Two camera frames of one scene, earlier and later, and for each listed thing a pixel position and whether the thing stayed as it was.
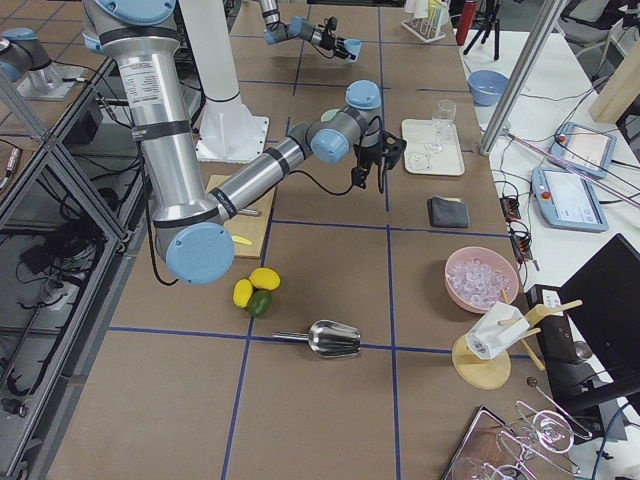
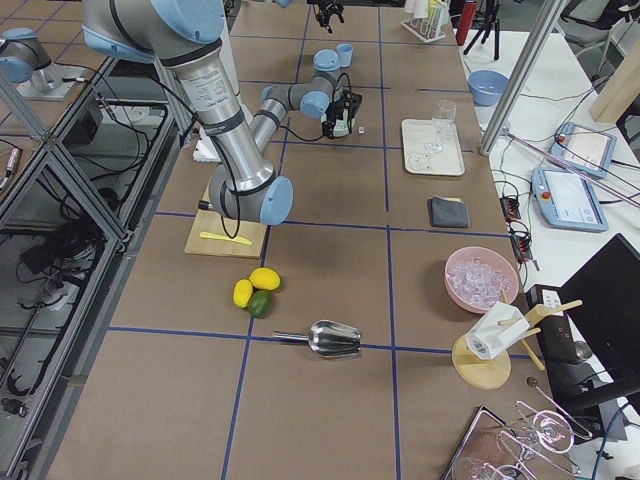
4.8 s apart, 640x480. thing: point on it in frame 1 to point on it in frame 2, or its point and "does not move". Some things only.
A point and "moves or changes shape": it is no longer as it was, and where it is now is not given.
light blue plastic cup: (353, 47) moves or changes shape
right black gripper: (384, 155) to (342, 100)
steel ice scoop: (328, 339) does not move
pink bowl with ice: (478, 278) does not move
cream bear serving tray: (432, 148) does not move
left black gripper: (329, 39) to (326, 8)
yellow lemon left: (242, 292) does not move
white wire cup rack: (426, 29) does not move
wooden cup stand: (493, 373) does not move
